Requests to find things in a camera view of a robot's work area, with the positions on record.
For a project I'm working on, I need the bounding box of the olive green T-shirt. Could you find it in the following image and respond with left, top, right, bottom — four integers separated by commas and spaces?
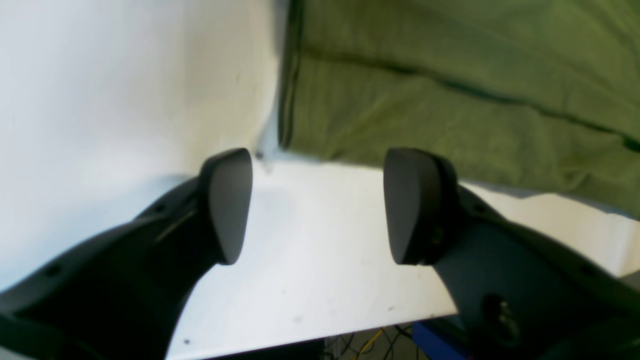
278, 0, 640, 219

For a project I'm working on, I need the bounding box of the yellow floor cable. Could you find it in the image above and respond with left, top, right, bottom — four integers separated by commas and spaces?
352, 327, 386, 360

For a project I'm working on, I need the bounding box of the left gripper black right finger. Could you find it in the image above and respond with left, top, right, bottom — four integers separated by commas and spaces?
382, 147, 640, 360

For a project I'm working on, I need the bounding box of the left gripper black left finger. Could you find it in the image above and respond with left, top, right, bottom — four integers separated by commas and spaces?
1, 148, 253, 360

